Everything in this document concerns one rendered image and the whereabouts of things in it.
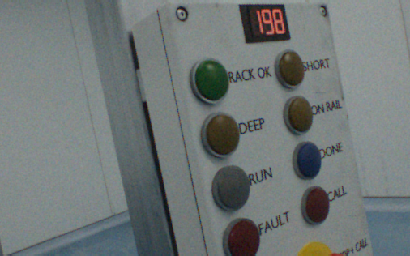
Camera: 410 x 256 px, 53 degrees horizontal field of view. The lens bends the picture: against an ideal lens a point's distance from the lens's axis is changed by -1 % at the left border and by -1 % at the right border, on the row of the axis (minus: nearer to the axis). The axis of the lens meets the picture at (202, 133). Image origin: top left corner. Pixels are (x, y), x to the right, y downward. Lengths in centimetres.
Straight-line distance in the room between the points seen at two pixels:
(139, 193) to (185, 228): 6
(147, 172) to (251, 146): 8
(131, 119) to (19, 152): 390
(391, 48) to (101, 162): 300
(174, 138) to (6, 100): 398
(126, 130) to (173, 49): 10
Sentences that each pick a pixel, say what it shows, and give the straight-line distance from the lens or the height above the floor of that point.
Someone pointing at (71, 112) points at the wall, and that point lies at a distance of 449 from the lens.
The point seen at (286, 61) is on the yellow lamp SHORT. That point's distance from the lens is 32.
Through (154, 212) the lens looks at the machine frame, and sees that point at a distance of 33.
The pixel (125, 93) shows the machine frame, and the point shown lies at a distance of 33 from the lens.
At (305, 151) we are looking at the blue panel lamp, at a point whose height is 97.
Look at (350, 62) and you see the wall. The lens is 341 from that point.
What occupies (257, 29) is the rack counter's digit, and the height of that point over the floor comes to 106.
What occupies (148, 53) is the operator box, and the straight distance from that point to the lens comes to 30.
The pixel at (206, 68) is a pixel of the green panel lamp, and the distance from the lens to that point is 27.
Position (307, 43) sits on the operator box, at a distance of 36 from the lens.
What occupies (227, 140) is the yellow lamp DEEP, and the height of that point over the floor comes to 99.
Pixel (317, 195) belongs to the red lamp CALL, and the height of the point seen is 93.
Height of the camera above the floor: 101
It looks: 3 degrees down
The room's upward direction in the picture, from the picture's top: 11 degrees counter-clockwise
